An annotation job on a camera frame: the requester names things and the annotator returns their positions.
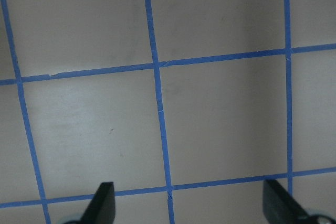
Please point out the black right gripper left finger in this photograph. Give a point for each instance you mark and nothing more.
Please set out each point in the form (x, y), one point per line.
(101, 209)

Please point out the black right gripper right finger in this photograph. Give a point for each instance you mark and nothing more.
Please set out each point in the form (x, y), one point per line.
(279, 206)

